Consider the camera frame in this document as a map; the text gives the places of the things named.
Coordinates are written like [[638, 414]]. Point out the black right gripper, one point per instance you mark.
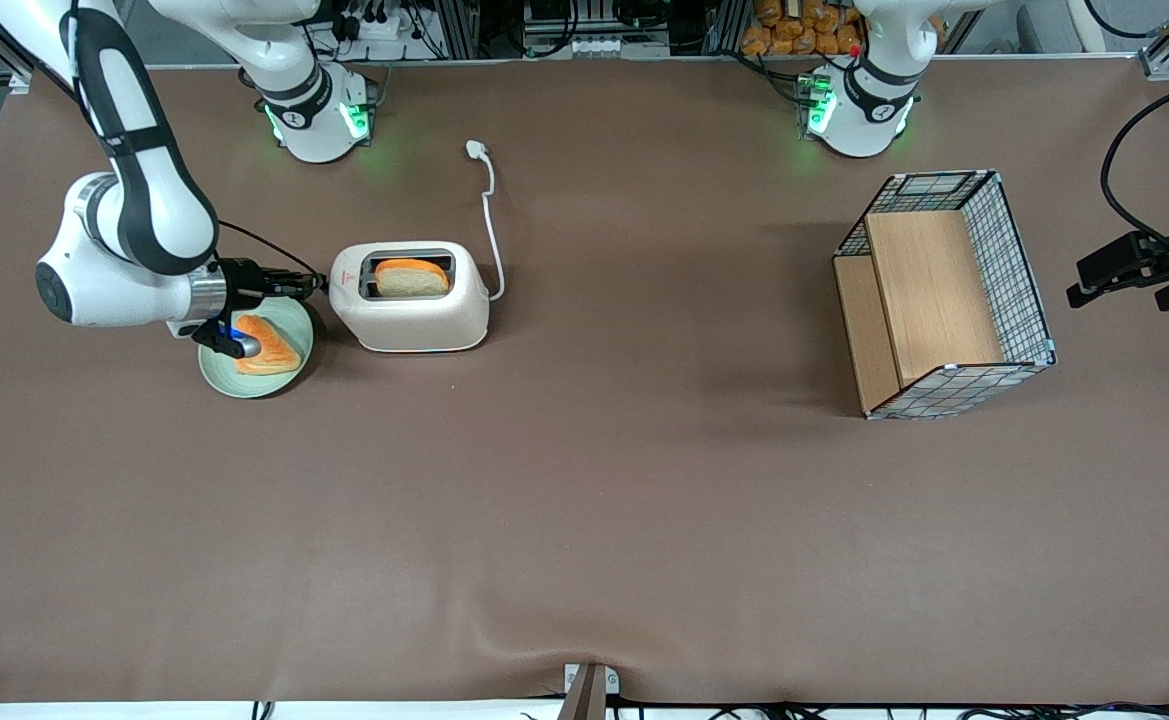
[[243, 281]]

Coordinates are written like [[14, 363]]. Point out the white two-slot toaster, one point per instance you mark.
[[414, 322]]

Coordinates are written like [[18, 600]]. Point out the triangular orange bread piece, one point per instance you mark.
[[276, 355]]

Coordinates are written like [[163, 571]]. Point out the square toast slice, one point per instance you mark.
[[411, 280]]

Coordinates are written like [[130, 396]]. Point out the mint green round plate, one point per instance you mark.
[[219, 380]]

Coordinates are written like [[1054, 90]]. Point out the wooden step shelf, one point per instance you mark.
[[929, 300]]

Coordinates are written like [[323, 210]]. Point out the white power strip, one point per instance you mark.
[[579, 46]]

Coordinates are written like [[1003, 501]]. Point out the pile of brown buns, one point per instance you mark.
[[794, 28]]

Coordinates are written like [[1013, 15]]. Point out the metal table clamp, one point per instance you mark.
[[589, 692]]

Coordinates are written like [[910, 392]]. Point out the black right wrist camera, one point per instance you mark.
[[229, 342]]

